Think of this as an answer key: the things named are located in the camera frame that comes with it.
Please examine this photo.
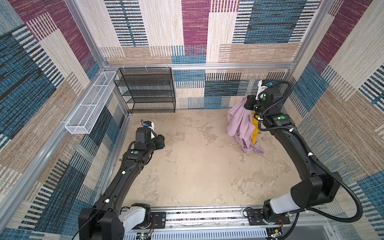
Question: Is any lilac ribbed cloth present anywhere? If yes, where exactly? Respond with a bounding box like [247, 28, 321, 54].
[227, 97, 265, 155]

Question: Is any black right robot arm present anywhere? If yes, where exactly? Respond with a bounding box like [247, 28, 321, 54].
[244, 89, 340, 224]

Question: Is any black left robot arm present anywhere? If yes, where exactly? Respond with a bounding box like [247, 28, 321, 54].
[77, 121, 165, 240]

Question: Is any yellow cloth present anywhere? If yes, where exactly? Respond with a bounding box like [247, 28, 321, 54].
[251, 114, 260, 145]

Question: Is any black mesh shelf rack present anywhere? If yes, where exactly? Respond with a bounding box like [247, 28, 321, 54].
[115, 67, 176, 114]

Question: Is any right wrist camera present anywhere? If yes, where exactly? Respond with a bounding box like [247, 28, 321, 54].
[256, 80, 272, 100]

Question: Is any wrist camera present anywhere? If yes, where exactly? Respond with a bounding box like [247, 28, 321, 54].
[141, 120, 155, 130]
[256, 80, 272, 100]

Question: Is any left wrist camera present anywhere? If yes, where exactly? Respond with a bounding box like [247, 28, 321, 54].
[141, 120, 155, 130]

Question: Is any black corrugated cable conduit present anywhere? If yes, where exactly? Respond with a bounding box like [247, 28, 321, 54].
[257, 80, 364, 223]

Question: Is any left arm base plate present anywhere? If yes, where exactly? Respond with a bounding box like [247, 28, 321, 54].
[132, 212, 167, 230]

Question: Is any white wire mesh basket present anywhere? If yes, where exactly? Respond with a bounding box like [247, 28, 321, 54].
[65, 72, 117, 135]

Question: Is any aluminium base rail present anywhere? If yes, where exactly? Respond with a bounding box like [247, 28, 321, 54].
[119, 205, 334, 240]

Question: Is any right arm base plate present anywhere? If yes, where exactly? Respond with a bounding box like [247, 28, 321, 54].
[242, 207, 291, 226]

